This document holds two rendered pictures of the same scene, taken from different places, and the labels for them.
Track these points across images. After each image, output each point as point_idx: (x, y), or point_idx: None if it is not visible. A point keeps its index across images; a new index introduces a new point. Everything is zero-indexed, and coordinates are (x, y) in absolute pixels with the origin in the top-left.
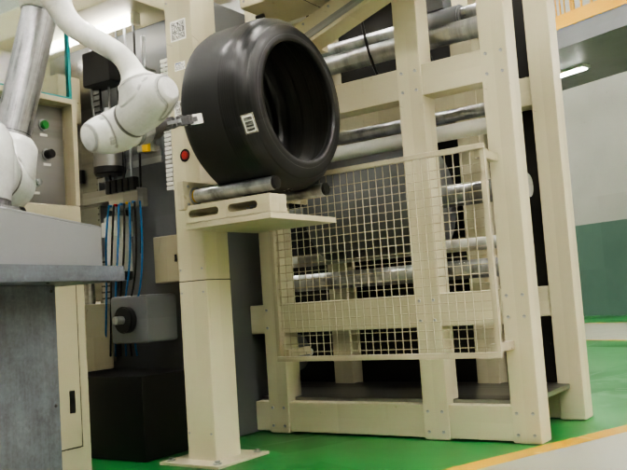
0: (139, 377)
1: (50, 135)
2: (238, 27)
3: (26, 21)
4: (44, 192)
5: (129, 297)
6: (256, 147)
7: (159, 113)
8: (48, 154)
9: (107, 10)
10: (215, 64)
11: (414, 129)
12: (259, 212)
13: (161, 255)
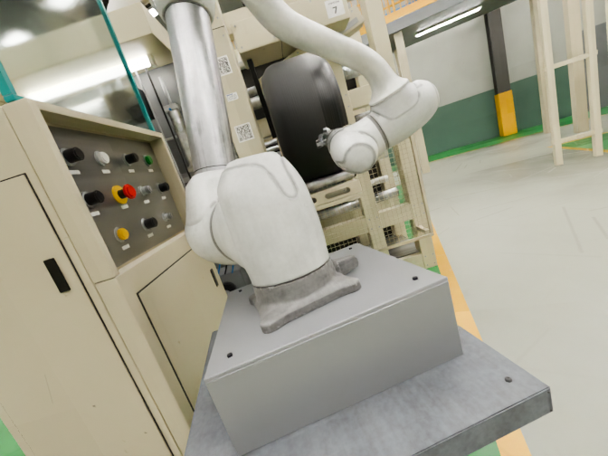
0: None
1: (154, 169)
2: (305, 58)
3: (192, 24)
4: (172, 223)
5: (223, 276)
6: None
7: (427, 121)
8: (165, 187)
9: (128, 52)
10: (311, 87)
11: None
12: (353, 194)
13: None
